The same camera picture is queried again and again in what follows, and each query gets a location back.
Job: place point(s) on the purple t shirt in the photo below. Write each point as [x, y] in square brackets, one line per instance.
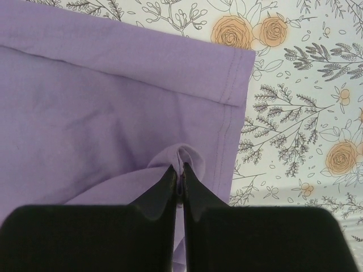
[94, 110]

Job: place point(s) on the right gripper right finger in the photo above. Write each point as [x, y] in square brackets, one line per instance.
[268, 238]

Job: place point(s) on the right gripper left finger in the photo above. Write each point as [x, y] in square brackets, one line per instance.
[134, 237]

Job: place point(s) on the floral table mat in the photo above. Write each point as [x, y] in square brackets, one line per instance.
[301, 143]

